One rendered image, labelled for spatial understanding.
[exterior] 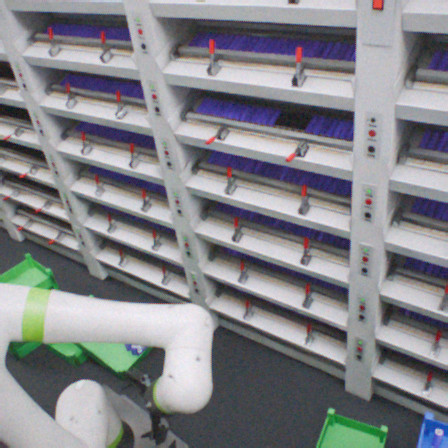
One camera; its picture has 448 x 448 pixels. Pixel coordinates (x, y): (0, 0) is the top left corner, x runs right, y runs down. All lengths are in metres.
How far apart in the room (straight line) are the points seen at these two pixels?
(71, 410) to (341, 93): 1.02
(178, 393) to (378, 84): 0.80
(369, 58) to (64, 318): 0.86
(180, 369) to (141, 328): 0.12
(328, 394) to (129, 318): 1.07
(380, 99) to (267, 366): 1.21
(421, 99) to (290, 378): 1.21
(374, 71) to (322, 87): 0.15
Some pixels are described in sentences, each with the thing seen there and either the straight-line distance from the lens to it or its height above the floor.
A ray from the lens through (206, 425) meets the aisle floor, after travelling 1.96.
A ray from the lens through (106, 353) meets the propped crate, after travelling 2.21.
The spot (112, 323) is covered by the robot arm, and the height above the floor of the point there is 0.88.
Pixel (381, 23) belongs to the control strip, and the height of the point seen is 1.33.
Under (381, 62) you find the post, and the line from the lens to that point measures 1.20.
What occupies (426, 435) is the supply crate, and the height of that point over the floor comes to 0.41.
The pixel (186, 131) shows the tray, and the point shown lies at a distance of 1.63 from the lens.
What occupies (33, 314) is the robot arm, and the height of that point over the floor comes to 0.95.
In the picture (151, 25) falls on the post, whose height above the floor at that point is 1.29.
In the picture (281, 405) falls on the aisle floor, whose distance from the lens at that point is 1.97.
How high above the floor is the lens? 1.65
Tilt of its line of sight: 37 degrees down
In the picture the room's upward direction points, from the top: 9 degrees counter-clockwise
